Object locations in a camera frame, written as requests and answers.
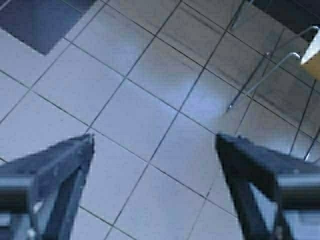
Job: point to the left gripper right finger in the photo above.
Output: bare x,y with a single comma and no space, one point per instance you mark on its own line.
276,196

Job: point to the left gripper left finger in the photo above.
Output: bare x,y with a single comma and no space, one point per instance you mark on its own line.
40,193

